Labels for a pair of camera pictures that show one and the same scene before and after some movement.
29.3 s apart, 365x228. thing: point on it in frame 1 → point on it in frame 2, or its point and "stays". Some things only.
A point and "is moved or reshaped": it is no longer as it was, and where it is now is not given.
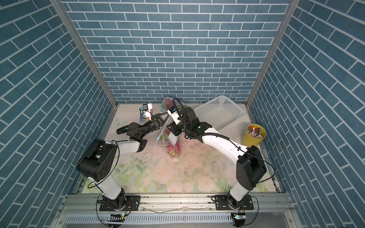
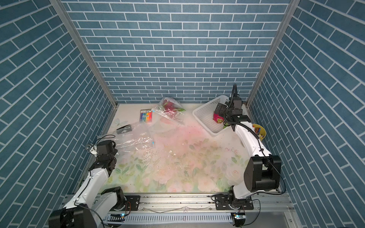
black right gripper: (175, 128) → (223, 109)
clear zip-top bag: (168, 143) is moved or reshaped
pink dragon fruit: (173, 150) → (220, 119)
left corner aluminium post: (60, 6) stays
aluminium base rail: (82, 210) stays
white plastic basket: (219, 112) stays
